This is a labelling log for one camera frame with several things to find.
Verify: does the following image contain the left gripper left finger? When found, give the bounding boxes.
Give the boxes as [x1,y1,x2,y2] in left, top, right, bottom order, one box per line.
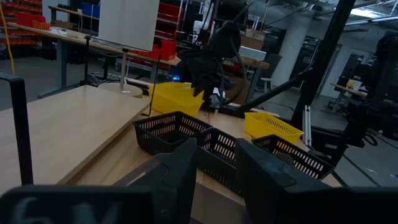
[114,138,198,224]

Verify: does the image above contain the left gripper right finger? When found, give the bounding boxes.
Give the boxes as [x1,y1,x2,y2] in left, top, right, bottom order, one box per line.
[235,139,343,224]

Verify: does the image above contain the black slotted plastic basket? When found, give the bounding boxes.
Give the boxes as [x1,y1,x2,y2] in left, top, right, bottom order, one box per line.
[251,133,336,182]
[195,126,246,197]
[132,110,215,156]

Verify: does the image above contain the yellow plastic basket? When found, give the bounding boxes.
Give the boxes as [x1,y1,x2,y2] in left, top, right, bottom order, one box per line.
[148,82,205,117]
[244,111,305,144]

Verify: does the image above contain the large red storage bin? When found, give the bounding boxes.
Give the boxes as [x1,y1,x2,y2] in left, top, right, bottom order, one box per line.
[129,39,178,62]

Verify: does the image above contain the white flat box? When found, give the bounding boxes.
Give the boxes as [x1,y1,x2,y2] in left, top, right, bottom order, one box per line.
[238,45,267,62]

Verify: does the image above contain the brown cardboard box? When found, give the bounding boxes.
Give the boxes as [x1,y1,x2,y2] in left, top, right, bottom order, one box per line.
[239,29,265,50]

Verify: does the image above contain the rack of red bins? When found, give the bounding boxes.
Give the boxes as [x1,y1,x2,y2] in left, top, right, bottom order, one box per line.
[154,2,184,41]
[0,0,43,47]

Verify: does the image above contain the white stool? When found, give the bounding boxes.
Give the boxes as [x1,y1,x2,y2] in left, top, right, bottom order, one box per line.
[259,77,274,93]

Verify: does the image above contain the silver aluminium profile bars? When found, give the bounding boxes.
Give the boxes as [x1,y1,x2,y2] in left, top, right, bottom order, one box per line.
[303,105,312,147]

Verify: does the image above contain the white shade lamp wooden base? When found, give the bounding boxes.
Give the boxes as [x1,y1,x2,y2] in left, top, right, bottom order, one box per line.
[98,0,160,99]

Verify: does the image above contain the white concrete column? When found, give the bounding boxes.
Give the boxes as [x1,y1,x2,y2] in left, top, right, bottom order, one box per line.
[272,14,313,88]

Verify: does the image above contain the blue storage bins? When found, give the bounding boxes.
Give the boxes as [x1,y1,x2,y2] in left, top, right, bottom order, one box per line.
[81,2,101,19]

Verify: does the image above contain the workbench with grey legs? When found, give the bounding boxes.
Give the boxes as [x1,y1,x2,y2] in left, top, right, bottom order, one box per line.
[6,21,271,100]

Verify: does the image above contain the small wooden desk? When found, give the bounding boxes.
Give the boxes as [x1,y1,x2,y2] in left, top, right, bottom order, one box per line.
[330,79,368,111]

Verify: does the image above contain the orange storage bin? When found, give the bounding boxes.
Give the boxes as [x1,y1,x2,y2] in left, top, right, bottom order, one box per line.
[30,20,52,31]

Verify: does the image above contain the dark equipment rig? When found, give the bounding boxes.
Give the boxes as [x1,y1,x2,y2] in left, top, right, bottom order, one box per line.
[341,30,398,150]

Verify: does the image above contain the black metal rack frame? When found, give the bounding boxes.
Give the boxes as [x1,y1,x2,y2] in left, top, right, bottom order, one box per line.
[0,35,161,194]

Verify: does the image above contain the black aluminium table frame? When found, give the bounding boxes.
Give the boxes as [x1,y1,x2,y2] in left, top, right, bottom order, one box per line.
[217,0,357,169]

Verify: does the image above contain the yellow hanging cord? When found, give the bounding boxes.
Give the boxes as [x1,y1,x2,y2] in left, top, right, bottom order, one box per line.
[0,2,16,76]

